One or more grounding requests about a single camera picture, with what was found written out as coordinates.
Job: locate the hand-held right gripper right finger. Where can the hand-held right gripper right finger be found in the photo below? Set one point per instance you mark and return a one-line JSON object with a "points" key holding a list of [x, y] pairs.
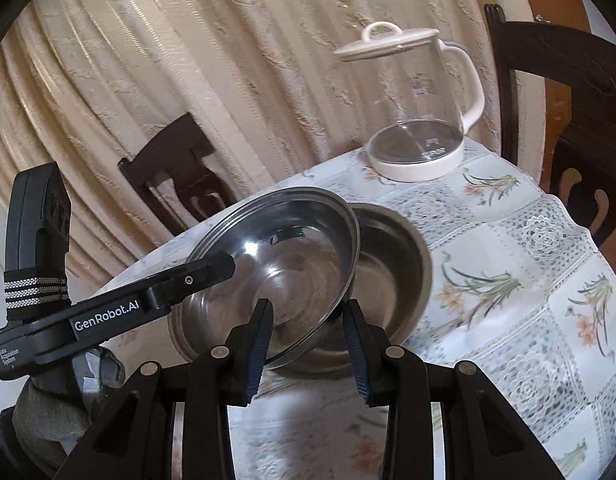
{"points": [[357, 355]]}

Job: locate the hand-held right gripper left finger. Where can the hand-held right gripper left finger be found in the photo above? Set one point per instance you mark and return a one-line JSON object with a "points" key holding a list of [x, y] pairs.
{"points": [[258, 355]]}

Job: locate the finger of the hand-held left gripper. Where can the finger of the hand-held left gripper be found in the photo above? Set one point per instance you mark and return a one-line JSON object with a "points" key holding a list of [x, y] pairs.
{"points": [[198, 277]]}

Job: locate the person's left hand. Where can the person's left hand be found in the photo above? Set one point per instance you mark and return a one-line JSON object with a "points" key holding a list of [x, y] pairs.
{"points": [[48, 410]]}

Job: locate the dark wooden chair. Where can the dark wooden chair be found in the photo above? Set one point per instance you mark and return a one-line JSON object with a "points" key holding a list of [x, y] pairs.
{"points": [[563, 60], [178, 160]]}

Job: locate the floral lace-print tablecloth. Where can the floral lace-print tablecloth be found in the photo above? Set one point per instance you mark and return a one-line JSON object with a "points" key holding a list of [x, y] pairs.
{"points": [[513, 310]]}

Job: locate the beige curtain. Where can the beige curtain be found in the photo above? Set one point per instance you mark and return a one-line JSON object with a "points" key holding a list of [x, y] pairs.
{"points": [[213, 60]]}

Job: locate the glass electric kettle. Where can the glass electric kettle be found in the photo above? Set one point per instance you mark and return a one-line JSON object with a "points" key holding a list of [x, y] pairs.
{"points": [[418, 110]]}

